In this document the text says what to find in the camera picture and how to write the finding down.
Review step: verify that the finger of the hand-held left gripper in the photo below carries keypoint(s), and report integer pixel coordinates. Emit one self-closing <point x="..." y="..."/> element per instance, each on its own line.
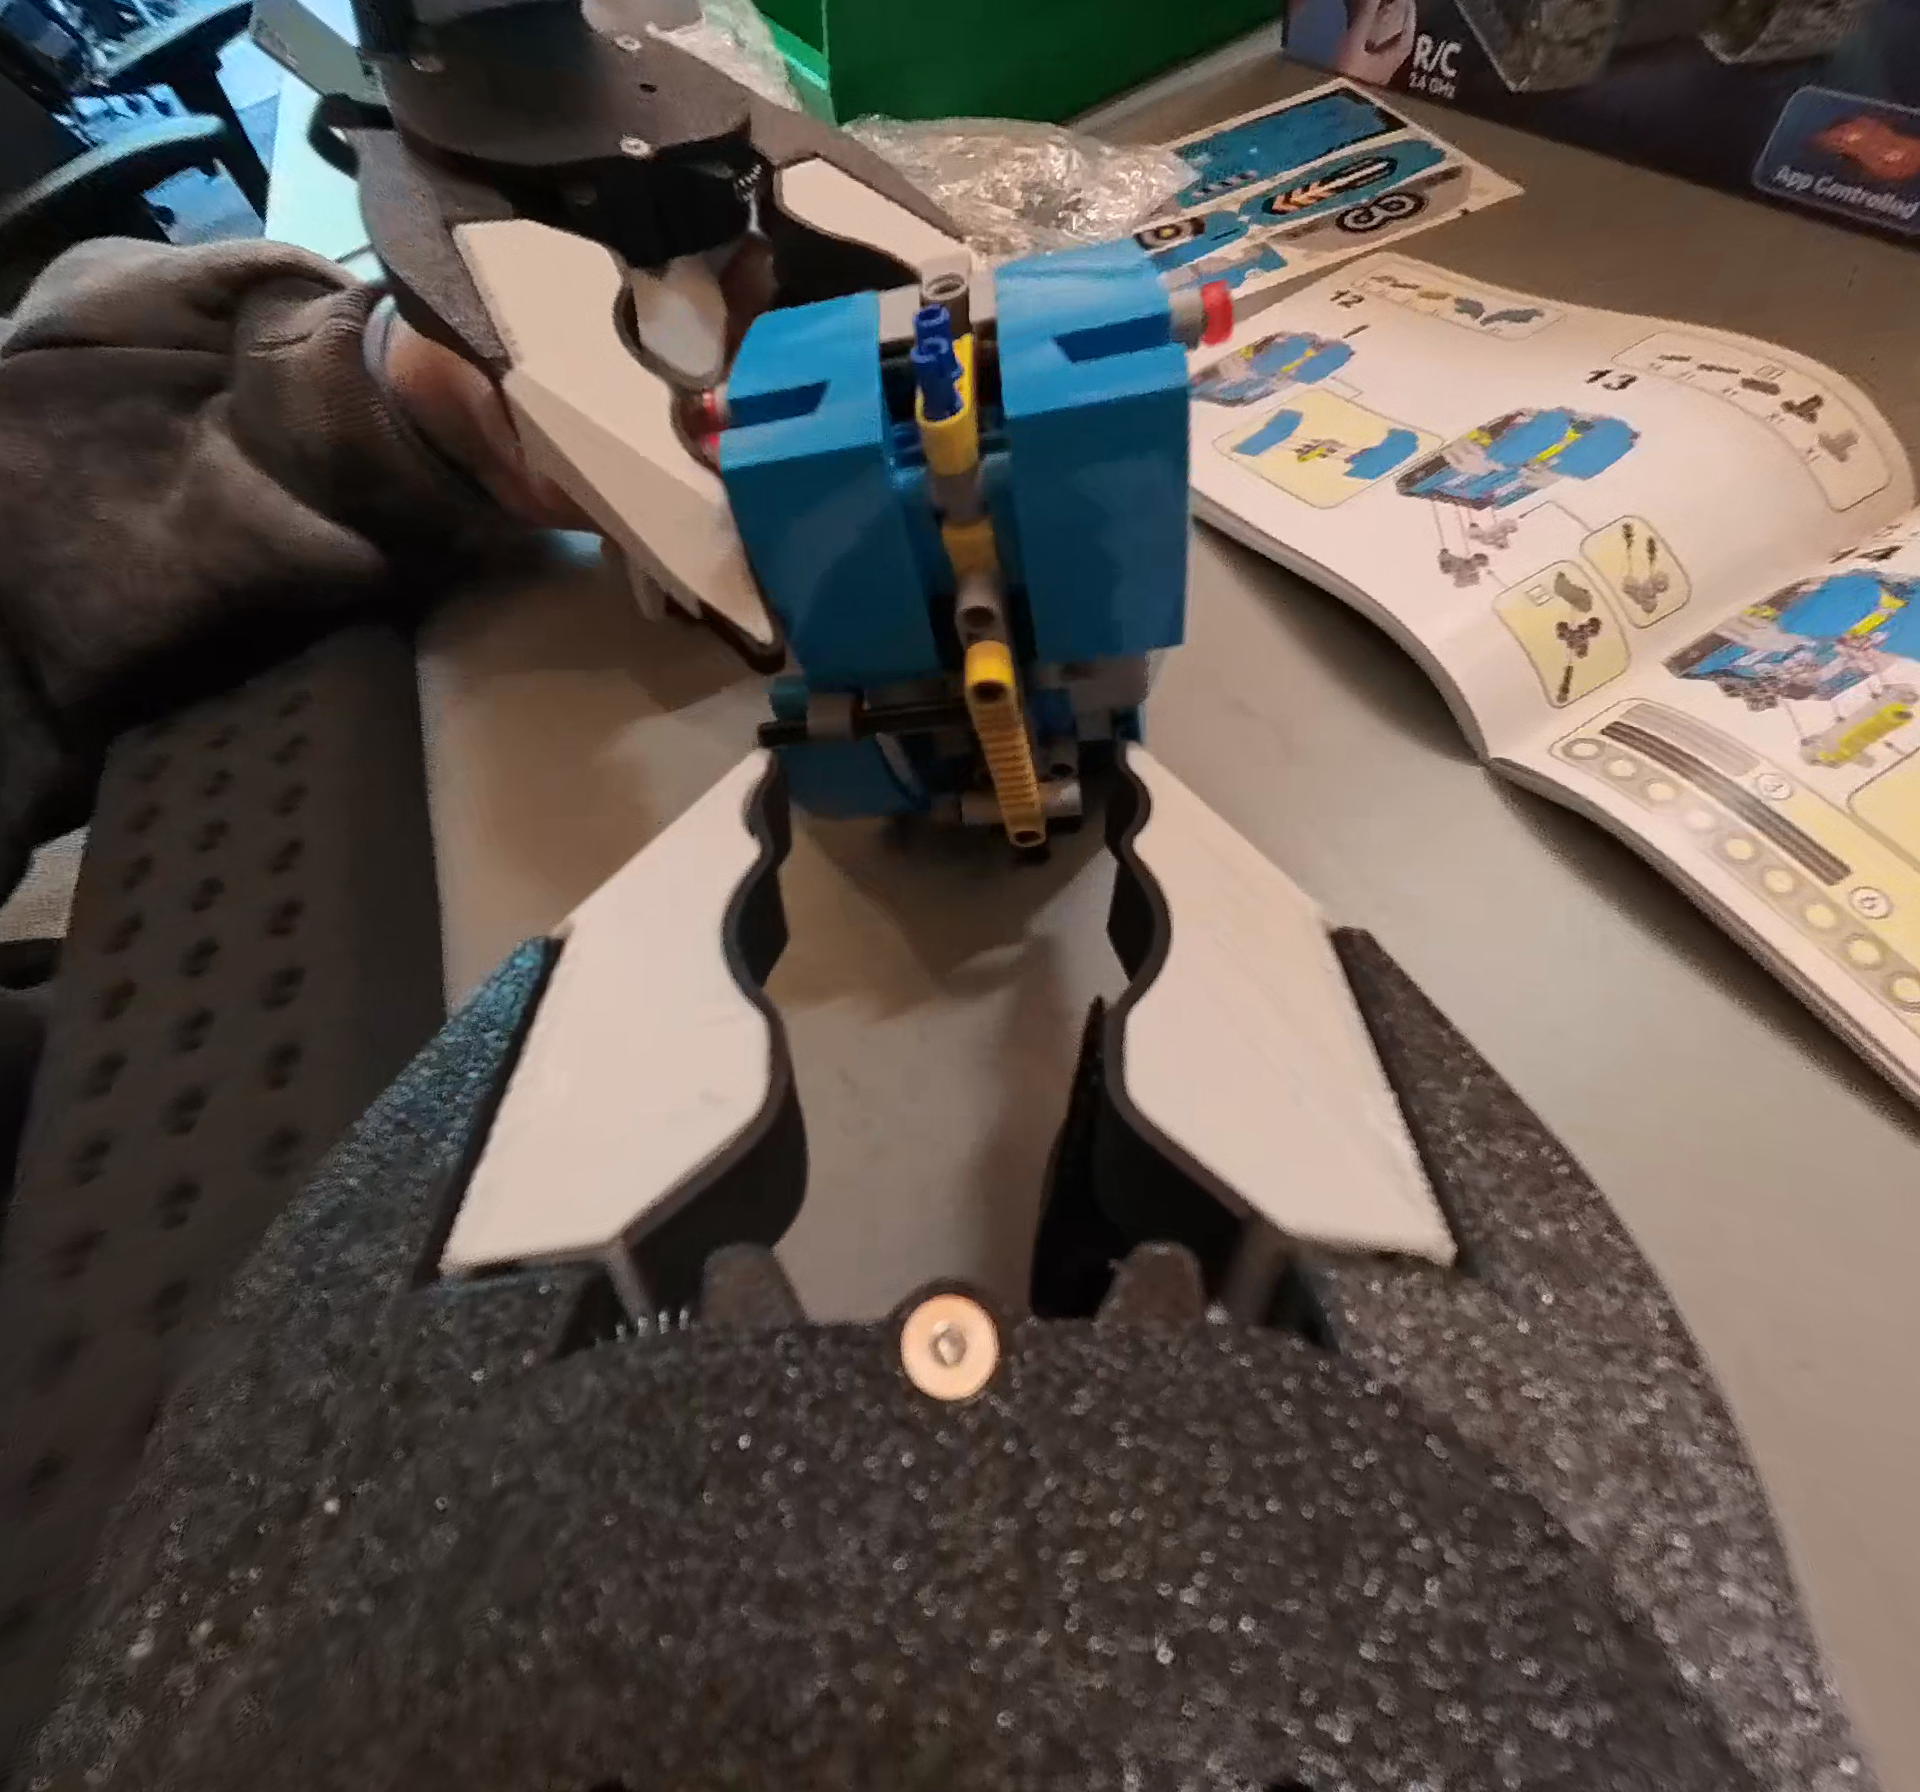
<point x="838" y="209"/>
<point x="601" y="428"/>

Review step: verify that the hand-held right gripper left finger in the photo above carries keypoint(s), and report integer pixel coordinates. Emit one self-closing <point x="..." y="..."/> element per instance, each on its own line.
<point x="629" y="1073"/>

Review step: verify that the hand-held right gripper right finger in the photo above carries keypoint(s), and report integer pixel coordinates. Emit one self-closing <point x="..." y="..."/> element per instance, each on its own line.
<point x="1275" y="1073"/>

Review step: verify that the thin black axle rod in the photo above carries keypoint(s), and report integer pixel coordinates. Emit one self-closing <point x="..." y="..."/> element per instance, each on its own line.
<point x="794" y="735"/>

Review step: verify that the blue yellow toy brick model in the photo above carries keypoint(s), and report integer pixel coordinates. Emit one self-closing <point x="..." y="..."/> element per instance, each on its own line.
<point x="1097" y="474"/>

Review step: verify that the person's left forearm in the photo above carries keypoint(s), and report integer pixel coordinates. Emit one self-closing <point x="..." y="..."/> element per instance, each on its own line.
<point x="179" y="474"/>

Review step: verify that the grey desk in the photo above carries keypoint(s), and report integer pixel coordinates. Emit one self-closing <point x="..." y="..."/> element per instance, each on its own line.
<point x="1499" y="1073"/>

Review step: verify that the person's left hand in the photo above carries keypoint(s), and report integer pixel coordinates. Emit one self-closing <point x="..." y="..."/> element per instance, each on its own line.
<point x="450" y="413"/>

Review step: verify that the green plastic bin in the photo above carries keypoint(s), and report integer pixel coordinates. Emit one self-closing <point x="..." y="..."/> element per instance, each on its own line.
<point x="977" y="7"/>

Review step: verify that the black office chair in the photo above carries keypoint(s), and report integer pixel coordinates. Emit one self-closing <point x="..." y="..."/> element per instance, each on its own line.
<point x="104" y="173"/>

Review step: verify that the printed paper sheet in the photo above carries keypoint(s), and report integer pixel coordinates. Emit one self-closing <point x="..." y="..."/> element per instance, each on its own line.
<point x="1350" y="173"/>

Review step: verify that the white instruction booklet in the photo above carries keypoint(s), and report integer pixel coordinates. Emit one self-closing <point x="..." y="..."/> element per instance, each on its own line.
<point x="1649" y="548"/>

